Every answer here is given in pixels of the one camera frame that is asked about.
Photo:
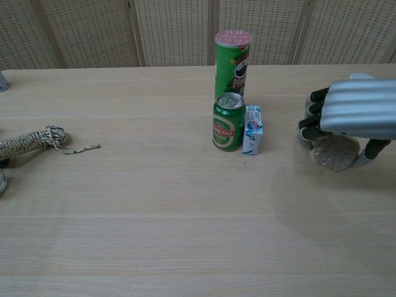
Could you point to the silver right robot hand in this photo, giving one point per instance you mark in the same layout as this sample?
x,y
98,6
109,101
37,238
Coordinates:
x,y
359,108

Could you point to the white drink bottle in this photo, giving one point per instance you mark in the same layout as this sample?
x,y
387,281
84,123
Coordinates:
x,y
335,153

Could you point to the white blue small carton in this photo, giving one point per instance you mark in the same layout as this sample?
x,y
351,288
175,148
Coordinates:
x,y
253,133

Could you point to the green Tsingtao beer can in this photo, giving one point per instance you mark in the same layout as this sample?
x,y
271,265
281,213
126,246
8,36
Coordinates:
x,y
227,127

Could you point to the green Pringles can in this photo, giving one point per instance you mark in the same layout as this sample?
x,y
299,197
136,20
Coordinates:
x,y
230,71

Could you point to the woven rattan folding screen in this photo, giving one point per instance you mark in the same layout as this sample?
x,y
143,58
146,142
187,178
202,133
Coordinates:
x,y
173,31

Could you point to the grey metal object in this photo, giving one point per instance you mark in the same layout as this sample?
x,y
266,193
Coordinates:
x,y
2,82

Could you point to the clear round glass object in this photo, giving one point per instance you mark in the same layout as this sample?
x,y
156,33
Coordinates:
x,y
2,182

